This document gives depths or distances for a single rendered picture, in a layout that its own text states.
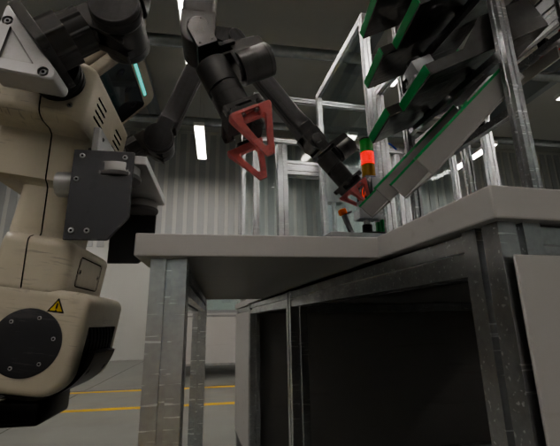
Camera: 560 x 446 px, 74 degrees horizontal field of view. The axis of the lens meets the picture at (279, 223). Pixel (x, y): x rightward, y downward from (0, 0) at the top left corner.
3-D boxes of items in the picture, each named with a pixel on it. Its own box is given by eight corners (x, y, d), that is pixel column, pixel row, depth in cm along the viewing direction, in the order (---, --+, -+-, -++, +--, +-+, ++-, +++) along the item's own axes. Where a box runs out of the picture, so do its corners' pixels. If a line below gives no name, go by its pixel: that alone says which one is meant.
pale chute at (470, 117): (434, 174, 64) (414, 157, 65) (405, 199, 77) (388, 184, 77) (525, 75, 70) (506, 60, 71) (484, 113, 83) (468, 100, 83)
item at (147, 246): (133, 256, 46) (134, 232, 46) (188, 299, 131) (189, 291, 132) (621, 260, 56) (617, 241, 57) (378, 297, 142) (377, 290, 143)
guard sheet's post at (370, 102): (382, 257, 130) (361, 19, 156) (378, 258, 133) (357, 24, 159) (389, 257, 131) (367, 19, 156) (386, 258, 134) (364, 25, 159)
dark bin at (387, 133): (389, 117, 84) (373, 90, 85) (372, 143, 96) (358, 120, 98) (491, 73, 88) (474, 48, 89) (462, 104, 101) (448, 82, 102)
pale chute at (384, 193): (390, 202, 78) (374, 187, 79) (372, 219, 91) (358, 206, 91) (469, 117, 84) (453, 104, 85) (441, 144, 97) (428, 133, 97)
